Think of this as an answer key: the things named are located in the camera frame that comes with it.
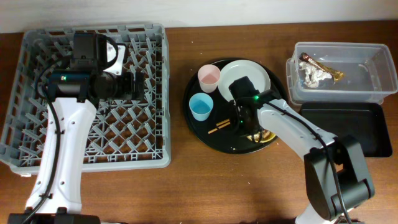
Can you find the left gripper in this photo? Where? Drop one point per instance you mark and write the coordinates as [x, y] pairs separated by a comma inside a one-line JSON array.
[[127, 93]]

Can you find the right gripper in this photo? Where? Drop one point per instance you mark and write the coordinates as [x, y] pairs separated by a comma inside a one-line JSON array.
[[245, 131]]

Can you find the yellow bowl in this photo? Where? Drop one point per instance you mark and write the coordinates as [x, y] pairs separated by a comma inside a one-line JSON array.
[[263, 136]]

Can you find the blue cup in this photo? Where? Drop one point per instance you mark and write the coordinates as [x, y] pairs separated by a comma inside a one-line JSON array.
[[201, 105]]

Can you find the pink cup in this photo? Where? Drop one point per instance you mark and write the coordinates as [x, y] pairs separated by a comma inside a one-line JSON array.
[[208, 77]]

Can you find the white tissue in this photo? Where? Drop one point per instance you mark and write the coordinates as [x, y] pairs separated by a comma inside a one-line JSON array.
[[313, 75]]

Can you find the gold snack wrapper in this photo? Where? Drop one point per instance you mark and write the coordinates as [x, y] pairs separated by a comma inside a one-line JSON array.
[[336, 74]]

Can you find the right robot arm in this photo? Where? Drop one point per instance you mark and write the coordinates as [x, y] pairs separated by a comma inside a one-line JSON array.
[[336, 173]]

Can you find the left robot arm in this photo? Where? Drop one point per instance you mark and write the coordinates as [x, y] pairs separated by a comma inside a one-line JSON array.
[[91, 73]]

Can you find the grey dishwasher rack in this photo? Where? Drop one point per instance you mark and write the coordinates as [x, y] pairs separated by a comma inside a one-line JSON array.
[[125, 134]]

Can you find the lower wooden chopstick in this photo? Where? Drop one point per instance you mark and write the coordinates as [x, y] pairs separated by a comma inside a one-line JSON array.
[[219, 127]]

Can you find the wooden chopstick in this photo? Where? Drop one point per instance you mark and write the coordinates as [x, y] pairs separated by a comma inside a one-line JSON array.
[[223, 122], [219, 127]]

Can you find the upper wooden chopstick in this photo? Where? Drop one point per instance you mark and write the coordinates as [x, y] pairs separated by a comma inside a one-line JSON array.
[[223, 122]]

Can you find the round black tray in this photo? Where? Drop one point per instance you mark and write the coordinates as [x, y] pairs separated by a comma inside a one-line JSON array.
[[224, 140]]

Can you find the grey plate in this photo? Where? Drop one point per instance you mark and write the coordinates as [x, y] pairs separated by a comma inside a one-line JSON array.
[[243, 68]]

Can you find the black rectangular tray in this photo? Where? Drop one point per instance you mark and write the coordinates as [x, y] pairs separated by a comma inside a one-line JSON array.
[[363, 121]]

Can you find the clear plastic bin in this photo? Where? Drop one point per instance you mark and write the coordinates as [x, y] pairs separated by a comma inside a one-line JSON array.
[[369, 73]]

